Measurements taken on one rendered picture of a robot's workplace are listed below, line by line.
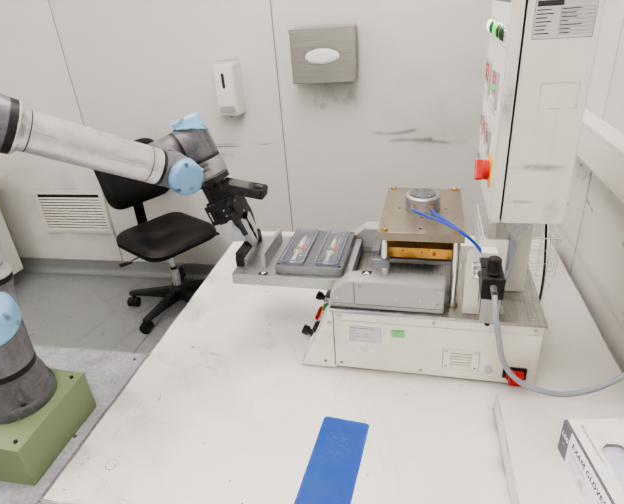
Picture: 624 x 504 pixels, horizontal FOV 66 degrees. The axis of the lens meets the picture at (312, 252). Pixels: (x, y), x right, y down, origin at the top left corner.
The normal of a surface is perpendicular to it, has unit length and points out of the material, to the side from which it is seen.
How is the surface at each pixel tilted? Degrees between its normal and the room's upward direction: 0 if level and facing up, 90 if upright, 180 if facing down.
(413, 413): 0
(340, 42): 90
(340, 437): 0
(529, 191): 90
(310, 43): 90
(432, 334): 90
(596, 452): 6
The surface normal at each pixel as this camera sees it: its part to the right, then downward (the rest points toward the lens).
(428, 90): -0.19, 0.47
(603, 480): 0.04, -0.88
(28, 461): 0.98, 0.03
